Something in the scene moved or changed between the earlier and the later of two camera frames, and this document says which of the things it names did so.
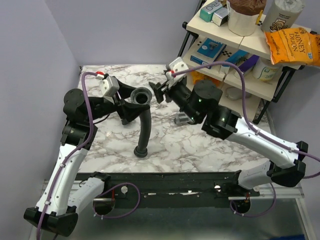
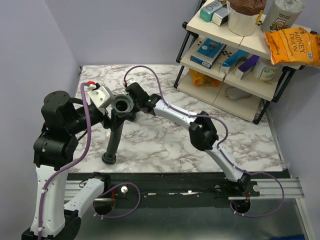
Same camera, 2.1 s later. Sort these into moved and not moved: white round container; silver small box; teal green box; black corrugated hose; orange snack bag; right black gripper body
Moved: right black gripper body; black corrugated hose
Not moved: silver small box; orange snack bag; teal green box; white round container
